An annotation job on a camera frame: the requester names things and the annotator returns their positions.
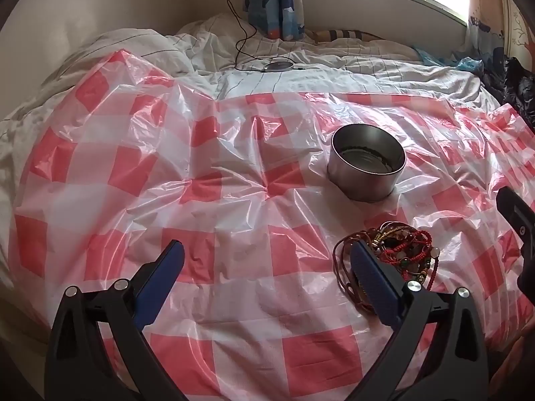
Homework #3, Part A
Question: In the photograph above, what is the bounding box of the cream wardrobe with tree print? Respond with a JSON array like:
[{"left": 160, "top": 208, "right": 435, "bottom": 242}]
[{"left": 502, "top": 0, "right": 535, "bottom": 68}]

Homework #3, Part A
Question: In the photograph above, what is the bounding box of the pink star curtain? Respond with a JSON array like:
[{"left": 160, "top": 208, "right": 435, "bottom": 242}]
[{"left": 465, "top": 0, "right": 508, "bottom": 57}]

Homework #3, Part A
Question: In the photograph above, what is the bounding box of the dark puffer jacket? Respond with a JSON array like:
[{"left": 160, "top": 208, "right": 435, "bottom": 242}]
[{"left": 480, "top": 56, "right": 535, "bottom": 134}]

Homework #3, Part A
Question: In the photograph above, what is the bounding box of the blue cartoon curtain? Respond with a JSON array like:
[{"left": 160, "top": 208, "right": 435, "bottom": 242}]
[{"left": 243, "top": 0, "right": 308, "bottom": 41}]

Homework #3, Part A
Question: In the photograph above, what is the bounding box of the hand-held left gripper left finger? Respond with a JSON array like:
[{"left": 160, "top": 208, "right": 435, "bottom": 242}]
[{"left": 44, "top": 240, "right": 189, "bottom": 401}]

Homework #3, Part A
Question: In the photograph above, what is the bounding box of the blue plastic bag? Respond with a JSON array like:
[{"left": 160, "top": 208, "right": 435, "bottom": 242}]
[{"left": 414, "top": 46, "right": 483, "bottom": 73}]

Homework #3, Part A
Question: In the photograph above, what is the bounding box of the white striped duvet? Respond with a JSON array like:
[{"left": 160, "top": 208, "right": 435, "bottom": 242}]
[{"left": 0, "top": 12, "right": 502, "bottom": 293}]

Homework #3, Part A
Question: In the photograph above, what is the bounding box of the round grey charger disc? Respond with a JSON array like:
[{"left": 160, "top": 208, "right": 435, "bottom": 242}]
[{"left": 262, "top": 59, "right": 294, "bottom": 73}]

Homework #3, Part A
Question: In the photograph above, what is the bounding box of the red checkered plastic sheet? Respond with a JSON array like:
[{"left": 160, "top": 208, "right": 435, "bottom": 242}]
[{"left": 12, "top": 49, "right": 535, "bottom": 401}]

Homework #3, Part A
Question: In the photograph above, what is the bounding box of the black cable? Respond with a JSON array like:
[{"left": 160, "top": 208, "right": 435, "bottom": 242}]
[{"left": 220, "top": 0, "right": 268, "bottom": 73}]

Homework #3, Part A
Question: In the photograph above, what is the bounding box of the striped pillow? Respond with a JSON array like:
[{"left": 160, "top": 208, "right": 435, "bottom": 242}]
[{"left": 313, "top": 29, "right": 419, "bottom": 57}]

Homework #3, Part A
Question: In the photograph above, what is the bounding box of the pile of bracelets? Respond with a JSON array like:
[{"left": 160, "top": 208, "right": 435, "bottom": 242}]
[{"left": 333, "top": 222, "right": 442, "bottom": 314}]

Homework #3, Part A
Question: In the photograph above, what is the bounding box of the round metal tin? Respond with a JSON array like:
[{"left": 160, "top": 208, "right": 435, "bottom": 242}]
[{"left": 327, "top": 124, "right": 407, "bottom": 202}]

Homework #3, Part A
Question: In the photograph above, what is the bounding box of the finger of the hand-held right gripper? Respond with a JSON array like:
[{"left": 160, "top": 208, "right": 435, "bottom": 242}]
[{"left": 497, "top": 186, "right": 535, "bottom": 260}]

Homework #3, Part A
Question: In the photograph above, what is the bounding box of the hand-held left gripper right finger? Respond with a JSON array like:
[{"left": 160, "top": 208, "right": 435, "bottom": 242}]
[{"left": 347, "top": 242, "right": 490, "bottom": 401}]

